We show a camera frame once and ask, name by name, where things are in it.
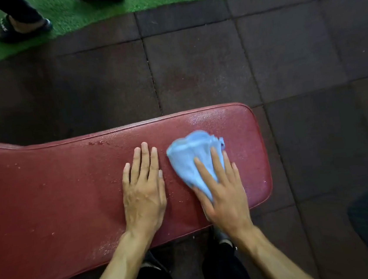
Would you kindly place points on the person's left middle finger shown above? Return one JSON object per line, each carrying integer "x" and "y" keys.
{"x": 145, "y": 161}

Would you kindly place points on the person's right little finger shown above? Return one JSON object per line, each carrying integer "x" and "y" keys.
{"x": 237, "y": 174}

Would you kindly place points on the person's left hand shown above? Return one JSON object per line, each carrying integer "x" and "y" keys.
{"x": 143, "y": 199}

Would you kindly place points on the person's right forearm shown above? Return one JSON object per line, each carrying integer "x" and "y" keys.
{"x": 270, "y": 263}

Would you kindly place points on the person's right shoe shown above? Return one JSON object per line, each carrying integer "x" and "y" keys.
{"x": 221, "y": 236}

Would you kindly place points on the person's left forearm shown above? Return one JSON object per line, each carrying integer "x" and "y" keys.
{"x": 119, "y": 272}

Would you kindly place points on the person's left shoe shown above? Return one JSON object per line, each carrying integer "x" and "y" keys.
{"x": 152, "y": 261}

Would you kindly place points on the person's left little finger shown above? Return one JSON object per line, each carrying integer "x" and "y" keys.
{"x": 126, "y": 176}

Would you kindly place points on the person's shoe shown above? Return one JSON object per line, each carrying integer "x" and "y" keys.
{"x": 221, "y": 236}
{"x": 152, "y": 261}

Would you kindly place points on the light blue cleaning cloth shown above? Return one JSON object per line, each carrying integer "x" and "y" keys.
{"x": 189, "y": 157}

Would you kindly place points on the person's left thumb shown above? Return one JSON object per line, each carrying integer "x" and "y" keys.
{"x": 162, "y": 187}

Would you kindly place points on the red padded bench seat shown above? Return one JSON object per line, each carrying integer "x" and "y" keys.
{"x": 52, "y": 197}

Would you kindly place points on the person's right leg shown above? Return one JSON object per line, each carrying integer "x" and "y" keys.
{"x": 225, "y": 271}

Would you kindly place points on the person's right hand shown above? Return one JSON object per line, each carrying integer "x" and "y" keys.
{"x": 228, "y": 202}

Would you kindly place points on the person's right thumb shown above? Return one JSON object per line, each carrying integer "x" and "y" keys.
{"x": 202, "y": 203}

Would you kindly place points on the person's right middle finger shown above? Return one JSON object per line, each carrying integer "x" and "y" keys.
{"x": 218, "y": 165}

